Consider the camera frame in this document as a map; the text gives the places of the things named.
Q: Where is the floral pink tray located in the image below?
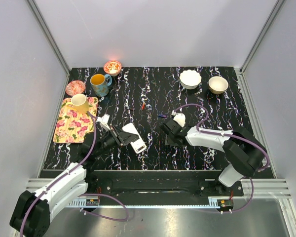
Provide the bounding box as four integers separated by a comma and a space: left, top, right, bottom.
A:
53, 98, 94, 143

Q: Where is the white remote control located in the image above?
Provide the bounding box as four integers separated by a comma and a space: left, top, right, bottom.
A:
122, 123, 147, 154

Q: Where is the white scalloped bowl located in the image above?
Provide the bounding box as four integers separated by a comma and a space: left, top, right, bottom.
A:
179, 70, 202, 89

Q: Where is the beige round bowl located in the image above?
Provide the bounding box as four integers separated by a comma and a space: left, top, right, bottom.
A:
208, 76, 229, 95

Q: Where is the white slotted cable duct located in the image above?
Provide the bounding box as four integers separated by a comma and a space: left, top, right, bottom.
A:
67, 197, 234, 209

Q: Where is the blue mug yellow inside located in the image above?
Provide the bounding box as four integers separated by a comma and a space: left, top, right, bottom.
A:
90, 74, 112, 97

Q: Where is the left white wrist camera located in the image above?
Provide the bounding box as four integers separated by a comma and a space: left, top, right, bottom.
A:
96, 114, 110, 131

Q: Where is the red patterned saucer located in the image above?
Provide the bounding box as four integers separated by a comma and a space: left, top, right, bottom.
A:
65, 80, 86, 97

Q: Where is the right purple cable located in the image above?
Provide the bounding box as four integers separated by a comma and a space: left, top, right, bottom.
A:
174, 103, 270, 214

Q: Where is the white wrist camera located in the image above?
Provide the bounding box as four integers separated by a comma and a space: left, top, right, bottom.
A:
96, 114, 110, 131
171, 111, 185, 127

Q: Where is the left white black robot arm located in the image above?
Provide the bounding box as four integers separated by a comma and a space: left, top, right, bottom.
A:
9, 123, 146, 237

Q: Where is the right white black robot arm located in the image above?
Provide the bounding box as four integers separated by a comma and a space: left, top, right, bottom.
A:
160, 118, 269, 196

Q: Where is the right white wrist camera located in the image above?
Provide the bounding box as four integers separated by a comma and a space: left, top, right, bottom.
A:
171, 111, 185, 127

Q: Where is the red patterned small bowl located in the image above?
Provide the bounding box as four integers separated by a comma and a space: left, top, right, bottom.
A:
104, 60, 122, 77

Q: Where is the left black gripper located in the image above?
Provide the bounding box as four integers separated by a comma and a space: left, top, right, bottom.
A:
94, 125, 139, 158

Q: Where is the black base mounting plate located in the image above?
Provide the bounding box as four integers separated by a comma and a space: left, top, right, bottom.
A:
86, 170, 244, 197

